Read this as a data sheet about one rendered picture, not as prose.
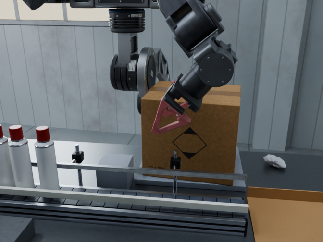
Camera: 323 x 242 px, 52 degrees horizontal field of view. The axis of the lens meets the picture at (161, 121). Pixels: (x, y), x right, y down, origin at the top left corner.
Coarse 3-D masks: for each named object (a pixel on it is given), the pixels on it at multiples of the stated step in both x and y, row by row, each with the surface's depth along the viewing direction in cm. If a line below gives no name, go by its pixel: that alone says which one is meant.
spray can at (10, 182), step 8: (0, 128) 90; (0, 136) 91; (0, 144) 90; (0, 152) 91; (8, 152) 93; (0, 160) 92; (8, 160) 93; (0, 168) 92; (8, 168) 94; (0, 176) 93; (8, 176) 94; (0, 184) 94; (8, 184) 95
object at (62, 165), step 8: (32, 160) 98; (64, 168) 96; (72, 168) 96; (80, 168) 95; (88, 168) 95; (96, 168) 95; (104, 168) 94; (112, 168) 94; (120, 168) 94; (128, 168) 93; (136, 168) 93; (144, 168) 93; (152, 168) 93; (192, 176) 92; (200, 176) 91; (208, 176) 91; (216, 176) 91; (224, 176) 90; (232, 176) 90; (240, 176) 90
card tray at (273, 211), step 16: (256, 192) 101; (272, 192) 101; (288, 192) 100; (304, 192) 99; (320, 192) 99; (256, 208) 97; (272, 208) 97; (288, 208) 97; (304, 208) 97; (320, 208) 97; (256, 224) 90; (272, 224) 90; (288, 224) 90; (304, 224) 90; (320, 224) 90; (256, 240) 84; (272, 240) 84; (288, 240) 84; (304, 240) 84; (320, 240) 84
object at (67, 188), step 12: (96, 192) 97; (108, 192) 97; (120, 192) 97; (132, 192) 97; (72, 204) 91; (84, 204) 91; (96, 204) 91; (108, 204) 91; (120, 204) 91; (132, 204) 91; (216, 216) 87; (228, 216) 86; (240, 216) 86
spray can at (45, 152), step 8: (40, 128) 89; (48, 128) 89; (40, 136) 88; (48, 136) 89; (40, 144) 89; (48, 144) 89; (40, 152) 89; (48, 152) 89; (40, 160) 90; (48, 160) 90; (40, 168) 91; (48, 168) 91; (56, 168) 93; (40, 176) 92; (48, 176) 92; (56, 176) 94; (40, 184) 93; (48, 184) 92; (56, 184) 94
